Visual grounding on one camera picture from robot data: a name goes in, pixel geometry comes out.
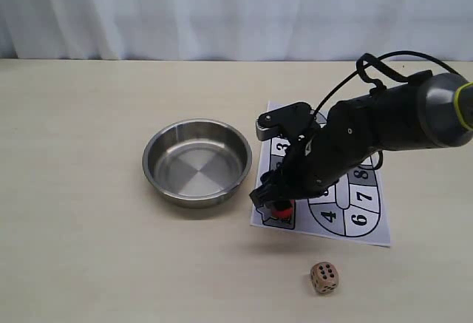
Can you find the printed number game board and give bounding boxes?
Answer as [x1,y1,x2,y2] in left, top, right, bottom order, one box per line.
[250,100,392,248]

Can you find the white curtain backdrop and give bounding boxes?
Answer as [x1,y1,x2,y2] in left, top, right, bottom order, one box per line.
[1,0,472,61]

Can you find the red cylinder game piece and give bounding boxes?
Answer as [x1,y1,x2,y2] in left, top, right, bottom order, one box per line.
[269,200,294,219]

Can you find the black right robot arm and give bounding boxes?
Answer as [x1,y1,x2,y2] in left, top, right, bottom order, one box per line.
[250,73,472,207]

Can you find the black camera cable right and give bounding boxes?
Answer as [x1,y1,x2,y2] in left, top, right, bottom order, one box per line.
[310,50,463,171]

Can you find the stainless steel round bowl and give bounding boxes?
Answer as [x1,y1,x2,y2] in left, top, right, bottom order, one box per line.
[142,118,252,209]

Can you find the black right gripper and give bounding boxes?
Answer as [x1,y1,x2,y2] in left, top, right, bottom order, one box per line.
[249,95,423,206]

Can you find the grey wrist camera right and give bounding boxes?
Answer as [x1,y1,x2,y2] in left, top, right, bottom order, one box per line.
[256,101,318,143]

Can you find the wooden die black pips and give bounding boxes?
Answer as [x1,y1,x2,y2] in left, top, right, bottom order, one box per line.
[310,262,339,294]

